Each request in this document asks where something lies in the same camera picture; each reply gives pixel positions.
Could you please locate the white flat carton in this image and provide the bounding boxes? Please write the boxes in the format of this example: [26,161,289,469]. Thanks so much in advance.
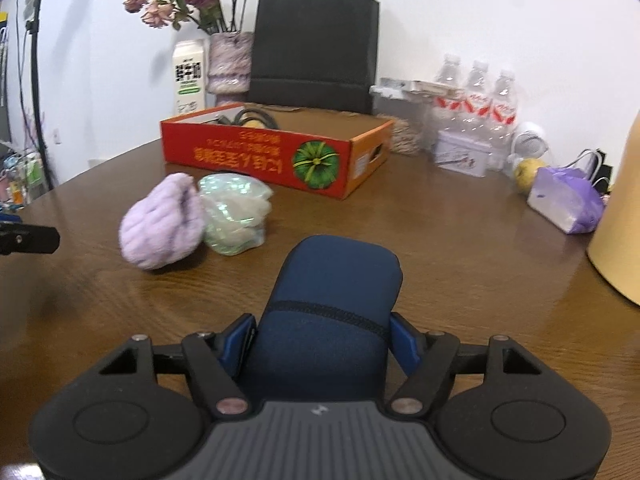
[379,77,464,99]

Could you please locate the blue fabric pouch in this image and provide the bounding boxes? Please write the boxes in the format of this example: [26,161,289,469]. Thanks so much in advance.
[237,235,405,407]

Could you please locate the shelf of colourful items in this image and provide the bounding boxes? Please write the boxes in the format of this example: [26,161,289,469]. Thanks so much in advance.
[0,144,52,212]

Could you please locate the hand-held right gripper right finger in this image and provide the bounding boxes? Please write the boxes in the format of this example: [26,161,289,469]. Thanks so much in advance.
[389,312,544,419]

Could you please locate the purple white vase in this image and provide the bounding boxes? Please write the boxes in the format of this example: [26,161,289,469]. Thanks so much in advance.
[207,31,254,95]

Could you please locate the iridescent plastic bag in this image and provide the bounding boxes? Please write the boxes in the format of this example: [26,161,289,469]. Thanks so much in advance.
[199,172,275,257]

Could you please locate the purple fluffy towel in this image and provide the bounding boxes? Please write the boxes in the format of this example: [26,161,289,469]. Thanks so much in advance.
[119,172,206,272]

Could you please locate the small white fan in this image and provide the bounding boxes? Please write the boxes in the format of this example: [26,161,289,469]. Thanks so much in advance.
[507,121,551,176]

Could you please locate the white printed tin box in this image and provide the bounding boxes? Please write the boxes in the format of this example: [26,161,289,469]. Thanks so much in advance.
[433,130,494,179]

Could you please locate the white milk carton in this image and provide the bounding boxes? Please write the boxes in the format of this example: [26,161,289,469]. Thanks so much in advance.
[172,40,209,116]

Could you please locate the beige cylindrical container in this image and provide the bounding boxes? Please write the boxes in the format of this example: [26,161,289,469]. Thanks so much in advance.
[587,110,640,307]

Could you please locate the orange cardboard box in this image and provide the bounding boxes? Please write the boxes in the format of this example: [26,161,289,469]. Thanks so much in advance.
[160,102,396,201]

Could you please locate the purple plastic bag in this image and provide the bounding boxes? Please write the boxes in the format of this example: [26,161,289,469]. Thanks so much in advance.
[527,166,606,235]

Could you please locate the black tripod stand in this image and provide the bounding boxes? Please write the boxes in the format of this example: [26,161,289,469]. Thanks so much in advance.
[22,0,59,192]

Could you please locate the black headphones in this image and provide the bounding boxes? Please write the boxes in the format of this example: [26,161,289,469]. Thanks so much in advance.
[215,106,279,129]

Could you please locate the clear water bottle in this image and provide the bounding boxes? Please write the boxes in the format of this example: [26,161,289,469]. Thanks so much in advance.
[464,60,492,136]
[433,53,465,133]
[491,70,519,136]

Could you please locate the yellow pear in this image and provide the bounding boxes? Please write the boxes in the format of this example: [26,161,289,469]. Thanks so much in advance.
[515,157,551,196]

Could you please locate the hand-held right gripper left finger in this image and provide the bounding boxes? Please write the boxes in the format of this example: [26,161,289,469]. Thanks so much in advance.
[97,312,259,419]

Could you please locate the black paper bag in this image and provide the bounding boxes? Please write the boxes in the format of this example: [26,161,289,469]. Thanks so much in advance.
[247,0,379,115]

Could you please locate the small black bag white handles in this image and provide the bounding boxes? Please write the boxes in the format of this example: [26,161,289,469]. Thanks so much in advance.
[567,148,614,196]

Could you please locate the clear container with seeds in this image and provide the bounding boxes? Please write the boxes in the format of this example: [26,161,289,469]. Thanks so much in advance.
[370,85,437,155]

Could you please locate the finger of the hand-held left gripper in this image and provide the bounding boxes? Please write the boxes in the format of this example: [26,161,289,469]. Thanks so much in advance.
[0,223,61,256]

